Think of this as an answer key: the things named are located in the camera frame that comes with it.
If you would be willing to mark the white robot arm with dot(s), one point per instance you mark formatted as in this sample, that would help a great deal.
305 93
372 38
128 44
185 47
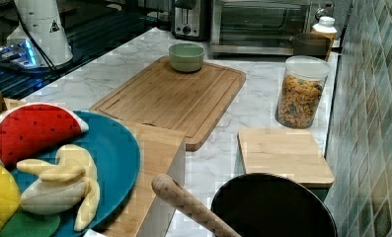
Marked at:
40 34

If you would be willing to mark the bamboo cutting board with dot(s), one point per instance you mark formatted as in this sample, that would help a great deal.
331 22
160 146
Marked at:
161 96

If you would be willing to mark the green ceramic bowl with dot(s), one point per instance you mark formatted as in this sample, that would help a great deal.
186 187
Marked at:
186 57

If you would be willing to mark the wooden spoon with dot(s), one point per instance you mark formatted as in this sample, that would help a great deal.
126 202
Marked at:
171 192

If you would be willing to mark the blue plate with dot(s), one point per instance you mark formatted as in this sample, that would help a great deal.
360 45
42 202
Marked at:
116 155

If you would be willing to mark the black toaster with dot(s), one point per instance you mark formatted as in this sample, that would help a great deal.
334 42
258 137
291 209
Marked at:
191 19

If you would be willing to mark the silver toaster oven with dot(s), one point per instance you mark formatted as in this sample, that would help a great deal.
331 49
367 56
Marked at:
265 27

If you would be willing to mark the clear cereal jar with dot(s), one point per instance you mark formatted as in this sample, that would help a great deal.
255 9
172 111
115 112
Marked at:
301 90

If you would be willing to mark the teal box with wooden lid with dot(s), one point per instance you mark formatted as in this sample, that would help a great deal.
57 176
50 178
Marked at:
290 153

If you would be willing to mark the black pot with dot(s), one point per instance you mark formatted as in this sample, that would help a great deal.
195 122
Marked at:
264 205

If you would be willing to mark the dark metal cup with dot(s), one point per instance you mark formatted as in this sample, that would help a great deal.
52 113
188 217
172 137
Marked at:
311 45

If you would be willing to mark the plush peeled banana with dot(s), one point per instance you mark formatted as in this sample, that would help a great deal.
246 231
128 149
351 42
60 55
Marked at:
72 180

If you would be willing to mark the white capped spice bottle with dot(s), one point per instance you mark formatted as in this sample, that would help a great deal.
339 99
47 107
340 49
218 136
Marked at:
325 34

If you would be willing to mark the plush watermelon slice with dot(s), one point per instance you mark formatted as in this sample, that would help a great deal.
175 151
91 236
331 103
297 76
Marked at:
30 128

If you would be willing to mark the green plush leaf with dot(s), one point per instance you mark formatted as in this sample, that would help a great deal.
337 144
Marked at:
25 224

